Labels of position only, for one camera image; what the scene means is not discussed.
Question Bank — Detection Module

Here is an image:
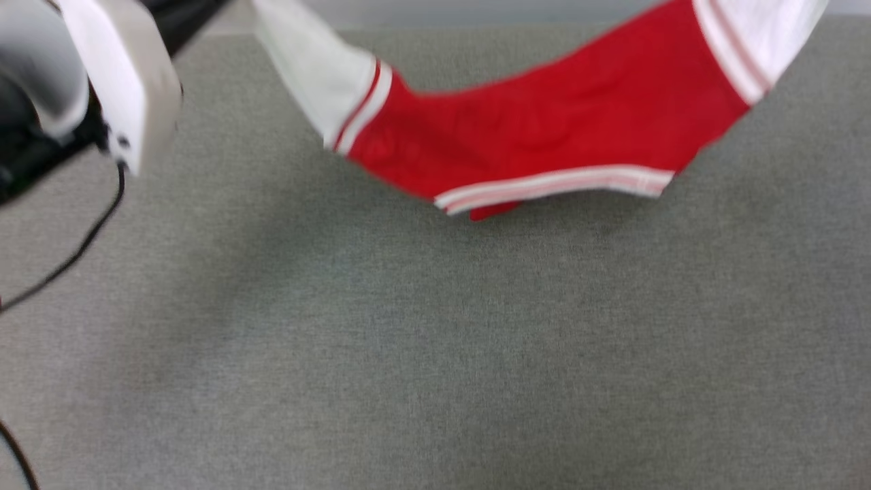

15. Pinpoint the grey fabric sofa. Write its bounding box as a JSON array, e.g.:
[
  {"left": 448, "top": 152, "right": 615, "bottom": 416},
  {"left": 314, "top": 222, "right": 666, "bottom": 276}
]
[{"left": 0, "top": 14, "right": 871, "bottom": 490}]

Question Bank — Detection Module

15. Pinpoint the red and white garment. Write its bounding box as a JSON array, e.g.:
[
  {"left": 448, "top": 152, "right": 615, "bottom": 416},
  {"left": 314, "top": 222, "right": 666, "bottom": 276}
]
[{"left": 251, "top": 0, "right": 832, "bottom": 223}]

